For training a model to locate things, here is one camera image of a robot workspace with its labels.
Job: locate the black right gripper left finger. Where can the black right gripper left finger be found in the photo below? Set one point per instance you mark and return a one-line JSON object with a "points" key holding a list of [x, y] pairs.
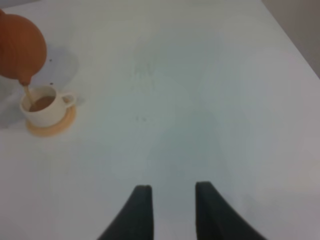
{"points": [[135, 220]]}

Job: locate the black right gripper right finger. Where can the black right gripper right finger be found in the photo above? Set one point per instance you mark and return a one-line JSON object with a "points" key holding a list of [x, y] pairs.
{"points": [[215, 219]]}

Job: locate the brown clay teapot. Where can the brown clay teapot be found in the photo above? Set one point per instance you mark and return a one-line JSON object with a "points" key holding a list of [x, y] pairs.
{"points": [[23, 50]]}

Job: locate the orange coaster under right cup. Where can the orange coaster under right cup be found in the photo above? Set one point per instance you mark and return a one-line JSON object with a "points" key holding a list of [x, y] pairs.
{"points": [[55, 129]]}

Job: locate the white teacup far right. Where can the white teacup far right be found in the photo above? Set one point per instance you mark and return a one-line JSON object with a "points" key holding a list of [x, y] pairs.
{"points": [[44, 106]]}

